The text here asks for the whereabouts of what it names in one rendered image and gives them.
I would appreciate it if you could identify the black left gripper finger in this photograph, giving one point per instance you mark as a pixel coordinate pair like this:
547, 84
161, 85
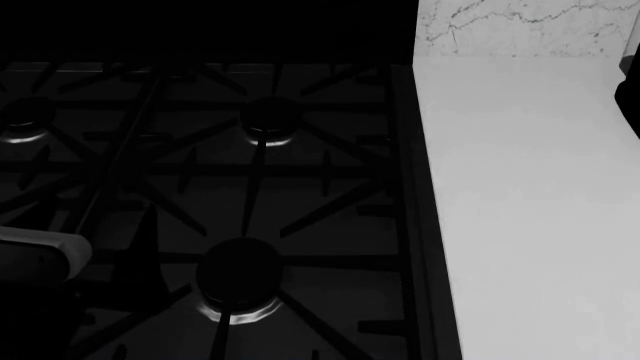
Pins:
145, 270

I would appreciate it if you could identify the large round black burner cap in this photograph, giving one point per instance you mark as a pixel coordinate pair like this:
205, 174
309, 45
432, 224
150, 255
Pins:
240, 270

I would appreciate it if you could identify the black cast iron stove grate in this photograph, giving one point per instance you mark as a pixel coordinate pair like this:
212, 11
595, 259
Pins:
327, 170
65, 144

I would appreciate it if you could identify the small round black burner cap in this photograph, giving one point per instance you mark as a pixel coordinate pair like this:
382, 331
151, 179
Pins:
22, 110
270, 116

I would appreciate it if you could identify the black gas stove cooktop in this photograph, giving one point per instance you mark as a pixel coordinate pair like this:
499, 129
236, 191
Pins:
345, 240

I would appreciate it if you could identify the black rounded object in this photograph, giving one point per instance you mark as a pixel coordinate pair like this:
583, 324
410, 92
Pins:
630, 101

